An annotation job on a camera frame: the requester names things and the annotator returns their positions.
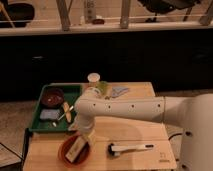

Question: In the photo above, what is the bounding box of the wooden post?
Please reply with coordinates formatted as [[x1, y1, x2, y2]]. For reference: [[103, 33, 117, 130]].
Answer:
[[56, 0, 70, 31], [120, 0, 131, 29]]

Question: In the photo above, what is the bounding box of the white paper cup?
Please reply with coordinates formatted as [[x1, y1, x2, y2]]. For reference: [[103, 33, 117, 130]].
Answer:
[[87, 73, 100, 87]]

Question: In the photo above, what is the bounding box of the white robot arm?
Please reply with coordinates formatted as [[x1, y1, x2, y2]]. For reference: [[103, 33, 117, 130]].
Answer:
[[72, 87, 213, 171]]

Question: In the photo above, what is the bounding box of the dark maroon bowl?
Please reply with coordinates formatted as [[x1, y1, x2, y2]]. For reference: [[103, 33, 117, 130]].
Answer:
[[41, 87, 64, 108]]

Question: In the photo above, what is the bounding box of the white spoon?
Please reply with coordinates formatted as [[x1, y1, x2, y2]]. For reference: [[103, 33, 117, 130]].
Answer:
[[52, 106, 74, 127]]

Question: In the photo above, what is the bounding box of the black chair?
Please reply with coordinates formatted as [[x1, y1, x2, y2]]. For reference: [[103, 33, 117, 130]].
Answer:
[[0, 2, 35, 28]]

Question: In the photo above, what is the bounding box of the yellow banana toy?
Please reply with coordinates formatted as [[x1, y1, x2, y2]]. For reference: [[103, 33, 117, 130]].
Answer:
[[63, 102, 72, 123]]

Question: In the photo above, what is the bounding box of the white black handled brush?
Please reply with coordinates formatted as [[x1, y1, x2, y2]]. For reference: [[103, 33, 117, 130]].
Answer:
[[108, 143, 154, 156]]

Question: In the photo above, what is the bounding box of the black cable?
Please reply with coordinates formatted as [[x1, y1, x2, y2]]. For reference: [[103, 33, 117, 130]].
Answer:
[[168, 132, 184, 143]]

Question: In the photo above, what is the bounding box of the green plastic tray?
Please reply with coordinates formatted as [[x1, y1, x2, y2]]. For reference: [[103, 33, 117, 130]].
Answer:
[[29, 84, 82, 133]]

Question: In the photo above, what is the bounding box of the red plastic bowl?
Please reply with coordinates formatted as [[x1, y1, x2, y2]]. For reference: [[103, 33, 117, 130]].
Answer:
[[58, 135, 90, 168]]

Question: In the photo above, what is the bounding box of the grey blue sponge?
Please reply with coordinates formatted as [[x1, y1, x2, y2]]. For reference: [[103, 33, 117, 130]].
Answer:
[[40, 109, 60, 120]]

